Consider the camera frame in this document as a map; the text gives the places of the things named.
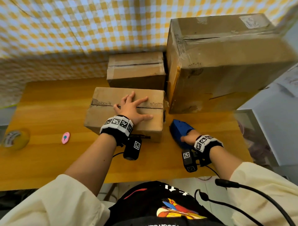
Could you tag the brown plush fabric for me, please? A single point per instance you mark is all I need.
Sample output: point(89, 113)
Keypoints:
point(256, 144)

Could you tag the yellowish tape roll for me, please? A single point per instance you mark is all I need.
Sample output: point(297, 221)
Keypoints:
point(18, 140)

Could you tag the pink box cutter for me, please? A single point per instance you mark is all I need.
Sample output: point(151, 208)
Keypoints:
point(65, 138)

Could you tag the black table leg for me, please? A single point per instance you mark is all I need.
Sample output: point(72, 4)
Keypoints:
point(111, 191)

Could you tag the yellow white checked cloth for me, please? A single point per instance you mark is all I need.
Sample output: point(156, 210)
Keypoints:
point(93, 28)

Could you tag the cardboard box with black print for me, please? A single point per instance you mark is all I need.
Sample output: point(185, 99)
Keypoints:
point(100, 116)

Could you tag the blue tape dispenser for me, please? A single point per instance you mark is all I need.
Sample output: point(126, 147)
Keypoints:
point(179, 130)

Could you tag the person's left forearm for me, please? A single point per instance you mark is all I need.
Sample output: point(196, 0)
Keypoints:
point(90, 165)

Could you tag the person's right hand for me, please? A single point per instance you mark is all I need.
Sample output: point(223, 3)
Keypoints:
point(192, 137)

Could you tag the cream long-sleeved top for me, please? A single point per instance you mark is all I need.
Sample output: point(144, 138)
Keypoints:
point(58, 205)

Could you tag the black printed garment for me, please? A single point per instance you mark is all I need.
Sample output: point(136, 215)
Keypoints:
point(144, 200)

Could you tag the small plain cardboard box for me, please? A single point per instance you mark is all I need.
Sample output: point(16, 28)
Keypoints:
point(135, 72)

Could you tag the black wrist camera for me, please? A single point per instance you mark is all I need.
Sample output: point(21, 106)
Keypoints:
point(132, 149)
point(189, 160)

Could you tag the person's left hand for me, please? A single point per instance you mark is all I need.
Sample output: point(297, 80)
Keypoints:
point(130, 111)

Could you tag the white paper with red writing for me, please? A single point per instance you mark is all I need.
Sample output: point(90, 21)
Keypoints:
point(289, 81)

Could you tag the person's right forearm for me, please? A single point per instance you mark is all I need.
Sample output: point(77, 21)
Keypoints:
point(225, 160)

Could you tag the dark grey cloth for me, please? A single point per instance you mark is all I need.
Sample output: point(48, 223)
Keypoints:
point(14, 200)

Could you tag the cardboard box with white label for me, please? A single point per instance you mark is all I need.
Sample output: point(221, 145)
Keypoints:
point(221, 65)

